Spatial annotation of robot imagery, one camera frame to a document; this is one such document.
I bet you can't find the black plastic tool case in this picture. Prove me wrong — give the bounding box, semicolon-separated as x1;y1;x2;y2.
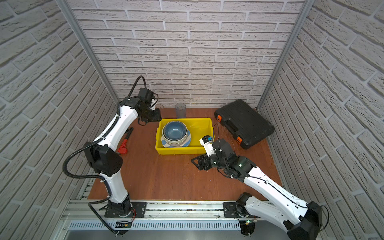
214;100;275;150

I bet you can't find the red and black pipe wrench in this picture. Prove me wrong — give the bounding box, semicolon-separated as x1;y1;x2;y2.
117;127;134;155

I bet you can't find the dark blue ceramic bowl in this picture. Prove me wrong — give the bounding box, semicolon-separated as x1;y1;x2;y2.
163;121;187;141

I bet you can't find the aluminium frame post right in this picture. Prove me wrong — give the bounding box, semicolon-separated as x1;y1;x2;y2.
256;0;315;111

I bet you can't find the light green ceramic bowl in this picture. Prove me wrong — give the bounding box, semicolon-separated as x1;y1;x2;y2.
163;125;187;142

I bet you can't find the aluminium frame post left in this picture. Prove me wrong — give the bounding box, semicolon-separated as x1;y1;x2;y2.
56;0;119;104

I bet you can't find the aluminium frame post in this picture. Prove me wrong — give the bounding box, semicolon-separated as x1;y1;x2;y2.
56;0;119;104
256;0;315;111

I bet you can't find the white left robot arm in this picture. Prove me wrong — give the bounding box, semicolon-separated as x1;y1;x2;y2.
63;85;162;217

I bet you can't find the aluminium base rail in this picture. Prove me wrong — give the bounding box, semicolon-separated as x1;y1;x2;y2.
60;200;261;232

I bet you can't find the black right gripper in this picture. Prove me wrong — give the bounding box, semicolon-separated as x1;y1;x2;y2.
192;152;229;171

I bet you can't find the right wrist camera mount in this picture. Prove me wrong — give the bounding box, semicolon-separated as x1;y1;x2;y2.
199;134;236;158

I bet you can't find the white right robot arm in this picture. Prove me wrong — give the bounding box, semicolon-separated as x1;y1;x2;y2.
191;152;328;240

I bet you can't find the yellow plastic bin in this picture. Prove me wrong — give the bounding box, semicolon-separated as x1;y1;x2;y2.
155;117;216;156

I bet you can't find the grey translucent plastic cup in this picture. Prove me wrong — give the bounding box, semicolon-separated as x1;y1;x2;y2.
175;103;187;119

